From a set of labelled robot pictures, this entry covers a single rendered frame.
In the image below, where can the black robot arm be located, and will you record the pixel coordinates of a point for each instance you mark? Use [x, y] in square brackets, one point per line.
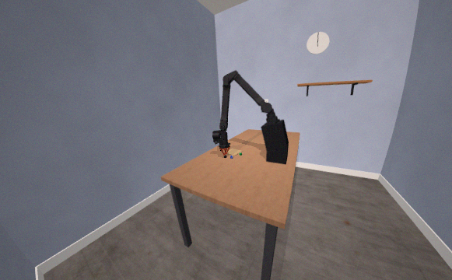
[266, 107]

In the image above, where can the tan square mat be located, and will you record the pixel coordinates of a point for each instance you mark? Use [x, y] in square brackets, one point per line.
[234, 152]

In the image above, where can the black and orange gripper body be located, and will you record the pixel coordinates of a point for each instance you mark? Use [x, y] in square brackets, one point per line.
[225, 144]

